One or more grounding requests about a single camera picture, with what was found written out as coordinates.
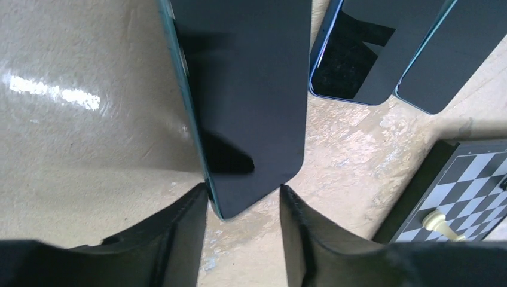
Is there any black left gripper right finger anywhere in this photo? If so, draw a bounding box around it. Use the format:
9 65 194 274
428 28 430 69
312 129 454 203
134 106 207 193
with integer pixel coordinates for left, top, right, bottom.
280 185 506 286

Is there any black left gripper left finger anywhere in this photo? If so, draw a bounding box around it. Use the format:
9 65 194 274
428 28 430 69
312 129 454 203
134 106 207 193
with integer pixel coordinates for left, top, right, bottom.
1 183 208 286

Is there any black phone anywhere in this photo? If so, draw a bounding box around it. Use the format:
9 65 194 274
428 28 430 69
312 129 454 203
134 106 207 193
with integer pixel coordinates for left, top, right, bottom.
309 0 445 105

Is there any cream chess pawn left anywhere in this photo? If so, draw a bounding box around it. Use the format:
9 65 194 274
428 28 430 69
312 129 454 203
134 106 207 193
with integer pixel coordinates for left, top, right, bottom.
422 210 466 242

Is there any black white chessboard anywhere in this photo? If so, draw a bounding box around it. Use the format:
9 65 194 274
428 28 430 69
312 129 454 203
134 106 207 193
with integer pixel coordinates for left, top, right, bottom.
372 139 506 244

